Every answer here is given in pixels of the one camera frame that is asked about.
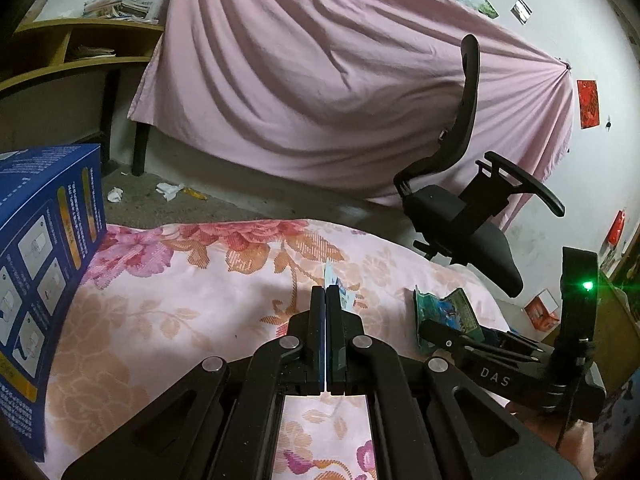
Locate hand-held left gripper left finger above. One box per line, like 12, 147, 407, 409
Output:
60, 285, 326, 480

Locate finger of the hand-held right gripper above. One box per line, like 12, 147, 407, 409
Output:
419, 320, 507, 362
481, 329, 547, 361

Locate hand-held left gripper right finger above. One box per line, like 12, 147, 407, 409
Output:
327, 285, 596, 480

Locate small white blue wrapper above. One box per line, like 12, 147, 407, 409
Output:
322, 260, 363, 312

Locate green printed packet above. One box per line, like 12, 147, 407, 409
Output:
412, 287, 485, 352

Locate blue cardboard box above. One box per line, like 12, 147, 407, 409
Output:
0, 143, 107, 463

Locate person's right forearm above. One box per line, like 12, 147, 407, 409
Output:
520, 407, 598, 480

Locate red white small box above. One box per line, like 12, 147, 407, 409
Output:
525, 287, 561, 331

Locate brown wooden furniture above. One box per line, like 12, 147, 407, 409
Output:
595, 260, 640, 386

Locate dark patterned cloth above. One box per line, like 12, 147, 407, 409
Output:
595, 365, 640, 463

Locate red hanging decoration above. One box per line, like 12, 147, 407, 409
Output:
606, 210, 626, 249

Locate black office chair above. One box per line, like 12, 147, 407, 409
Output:
393, 34, 566, 298

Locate floral blanket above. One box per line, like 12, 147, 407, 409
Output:
40, 217, 526, 480

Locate pink hanging cloth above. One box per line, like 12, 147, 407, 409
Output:
127, 0, 573, 207

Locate papers in shelf cubby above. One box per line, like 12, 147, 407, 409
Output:
75, 45, 117, 61

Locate wooden shelf desk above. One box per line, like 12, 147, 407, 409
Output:
0, 16, 166, 177

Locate stack of papers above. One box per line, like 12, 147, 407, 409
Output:
82, 0, 163, 22

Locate red wall poster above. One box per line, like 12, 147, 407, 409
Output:
576, 79, 601, 130

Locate green wall picture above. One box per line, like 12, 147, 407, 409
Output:
467, 0, 499, 20

